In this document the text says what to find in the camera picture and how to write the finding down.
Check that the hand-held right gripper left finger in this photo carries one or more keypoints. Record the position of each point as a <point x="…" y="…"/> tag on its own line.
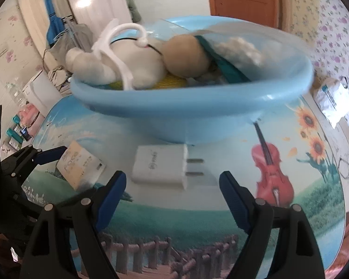
<point x="110" y="200"/>

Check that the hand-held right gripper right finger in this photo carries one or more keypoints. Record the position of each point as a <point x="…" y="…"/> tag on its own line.
<point x="235" y="200"/>

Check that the metal drying rack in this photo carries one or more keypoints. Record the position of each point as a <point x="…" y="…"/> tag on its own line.
<point x="71" y="29"/>

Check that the dark green packet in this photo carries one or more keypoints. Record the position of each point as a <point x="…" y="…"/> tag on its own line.
<point x="229" y="71"/>

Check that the tan plush caterpillar toy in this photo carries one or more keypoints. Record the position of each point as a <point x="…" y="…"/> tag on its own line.
<point x="186" y="58"/>

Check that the brown wooden door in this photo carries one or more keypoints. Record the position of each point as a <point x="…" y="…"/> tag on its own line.
<point x="244" y="0"/>

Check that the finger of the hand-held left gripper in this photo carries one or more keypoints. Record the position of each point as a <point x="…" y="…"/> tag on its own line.
<point x="52" y="155"/>
<point x="32" y="200"/>

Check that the beige tissue pack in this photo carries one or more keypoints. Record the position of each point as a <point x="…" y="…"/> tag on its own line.
<point x="78" y="162"/>

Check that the pink container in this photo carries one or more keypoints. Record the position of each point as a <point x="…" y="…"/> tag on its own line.
<point x="30" y="116"/>

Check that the white appliance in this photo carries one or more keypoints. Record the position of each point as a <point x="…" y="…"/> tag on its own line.
<point x="40" y="90"/>

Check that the white charger plug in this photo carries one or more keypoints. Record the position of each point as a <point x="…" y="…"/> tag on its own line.
<point x="160" y="165"/>

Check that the printed landscape desktop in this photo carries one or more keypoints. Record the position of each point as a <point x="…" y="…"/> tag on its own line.
<point x="177" y="218"/>

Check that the white plastic hook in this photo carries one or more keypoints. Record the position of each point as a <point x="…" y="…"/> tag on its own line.
<point x="120" y="66"/>

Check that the teal bottles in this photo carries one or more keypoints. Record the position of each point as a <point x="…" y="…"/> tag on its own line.
<point x="14" y="129"/>

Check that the white leaning boards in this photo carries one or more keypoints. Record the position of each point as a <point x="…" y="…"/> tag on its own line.
<point x="99" y="5"/>

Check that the light blue plastic basin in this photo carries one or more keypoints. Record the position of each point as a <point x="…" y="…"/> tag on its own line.
<point x="192" y="113"/>

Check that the smartphone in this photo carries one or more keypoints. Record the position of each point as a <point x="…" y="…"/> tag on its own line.
<point x="26" y="134"/>

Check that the green hanging garment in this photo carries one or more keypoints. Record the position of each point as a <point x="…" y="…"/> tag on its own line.
<point x="133" y="8"/>

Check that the grey cloth bag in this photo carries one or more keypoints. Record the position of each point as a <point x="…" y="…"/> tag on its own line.
<point x="72" y="40"/>

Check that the white shopping bag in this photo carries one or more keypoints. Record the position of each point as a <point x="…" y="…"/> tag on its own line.
<point x="334" y="101"/>

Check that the cream sun plush doll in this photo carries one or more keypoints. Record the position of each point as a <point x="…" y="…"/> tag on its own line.
<point x="142" y="69"/>

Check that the blue hanging garment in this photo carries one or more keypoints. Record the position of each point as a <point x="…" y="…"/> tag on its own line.
<point x="53" y="20"/>

